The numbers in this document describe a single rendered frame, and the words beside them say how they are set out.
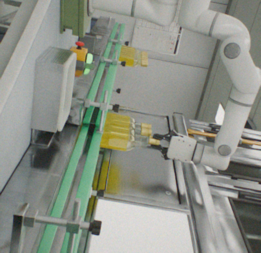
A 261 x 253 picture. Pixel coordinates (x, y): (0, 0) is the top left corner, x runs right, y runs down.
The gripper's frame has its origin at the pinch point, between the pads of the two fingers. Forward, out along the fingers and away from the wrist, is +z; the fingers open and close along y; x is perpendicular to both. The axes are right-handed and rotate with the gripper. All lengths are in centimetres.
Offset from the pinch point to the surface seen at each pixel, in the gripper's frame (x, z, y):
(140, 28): -571, 139, -51
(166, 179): 5.1, -7.7, -12.7
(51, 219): 79, 9, 14
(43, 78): 39, 32, 28
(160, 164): -5.3, -3.3, -12.5
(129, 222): 37.2, -1.1, -12.8
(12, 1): -129, 143, 17
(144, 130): -3.2, 6.4, 1.5
